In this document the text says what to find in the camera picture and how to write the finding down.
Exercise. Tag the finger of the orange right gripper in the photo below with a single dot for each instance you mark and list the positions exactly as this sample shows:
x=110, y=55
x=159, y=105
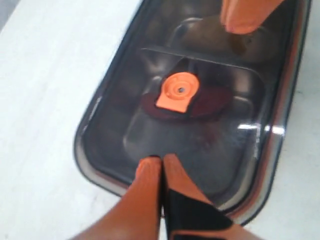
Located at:
x=245, y=16

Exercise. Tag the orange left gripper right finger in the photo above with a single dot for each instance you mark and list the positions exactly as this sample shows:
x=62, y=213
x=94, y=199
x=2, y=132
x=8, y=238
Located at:
x=189, y=215

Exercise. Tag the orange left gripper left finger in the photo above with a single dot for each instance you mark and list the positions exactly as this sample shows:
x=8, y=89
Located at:
x=137, y=214

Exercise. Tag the dark transparent box lid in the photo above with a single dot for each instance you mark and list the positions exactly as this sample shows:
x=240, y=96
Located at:
x=200, y=100

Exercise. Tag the red toy sausage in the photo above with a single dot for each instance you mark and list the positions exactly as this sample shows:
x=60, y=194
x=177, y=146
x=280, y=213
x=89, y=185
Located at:
x=207, y=105

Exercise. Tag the stainless steel lunch box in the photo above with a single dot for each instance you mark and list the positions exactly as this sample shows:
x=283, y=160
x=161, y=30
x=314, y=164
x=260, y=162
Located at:
x=280, y=140

